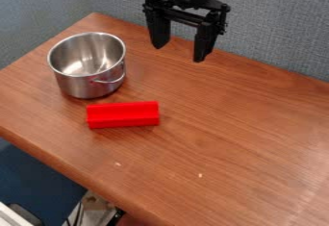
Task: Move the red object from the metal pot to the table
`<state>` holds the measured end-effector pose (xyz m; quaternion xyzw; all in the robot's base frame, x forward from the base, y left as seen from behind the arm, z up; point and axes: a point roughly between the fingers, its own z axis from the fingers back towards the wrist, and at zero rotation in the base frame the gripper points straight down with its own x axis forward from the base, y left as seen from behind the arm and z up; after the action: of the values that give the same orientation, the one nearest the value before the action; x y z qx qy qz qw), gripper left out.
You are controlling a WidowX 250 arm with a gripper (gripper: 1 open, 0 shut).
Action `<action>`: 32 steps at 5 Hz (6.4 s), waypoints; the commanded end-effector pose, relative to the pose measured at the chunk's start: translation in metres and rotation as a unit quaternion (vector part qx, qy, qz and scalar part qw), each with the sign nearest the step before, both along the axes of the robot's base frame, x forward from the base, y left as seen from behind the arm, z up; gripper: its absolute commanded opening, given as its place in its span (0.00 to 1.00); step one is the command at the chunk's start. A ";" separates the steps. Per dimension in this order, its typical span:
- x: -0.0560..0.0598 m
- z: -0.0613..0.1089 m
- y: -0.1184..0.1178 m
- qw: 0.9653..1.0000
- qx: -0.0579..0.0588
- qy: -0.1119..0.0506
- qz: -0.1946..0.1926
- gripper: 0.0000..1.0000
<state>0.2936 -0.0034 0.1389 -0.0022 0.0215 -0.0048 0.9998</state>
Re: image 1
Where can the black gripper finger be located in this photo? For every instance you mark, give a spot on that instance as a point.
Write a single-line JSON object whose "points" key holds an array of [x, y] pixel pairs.
{"points": [[204, 41], [160, 28]]}

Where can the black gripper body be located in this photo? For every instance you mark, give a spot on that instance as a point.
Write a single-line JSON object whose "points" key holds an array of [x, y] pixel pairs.
{"points": [[189, 12]]}

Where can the stainless steel pot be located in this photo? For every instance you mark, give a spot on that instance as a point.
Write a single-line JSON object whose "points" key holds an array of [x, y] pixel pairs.
{"points": [[88, 63]]}

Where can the red rectangular block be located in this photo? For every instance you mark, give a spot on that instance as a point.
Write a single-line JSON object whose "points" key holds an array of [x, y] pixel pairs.
{"points": [[122, 114]]}

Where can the white object at corner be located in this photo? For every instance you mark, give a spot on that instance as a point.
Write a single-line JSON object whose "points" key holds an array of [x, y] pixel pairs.
{"points": [[10, 218]]}

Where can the metal table leg bracket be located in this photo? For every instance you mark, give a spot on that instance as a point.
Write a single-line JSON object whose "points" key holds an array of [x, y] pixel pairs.
{"points": [[92, 210]]}

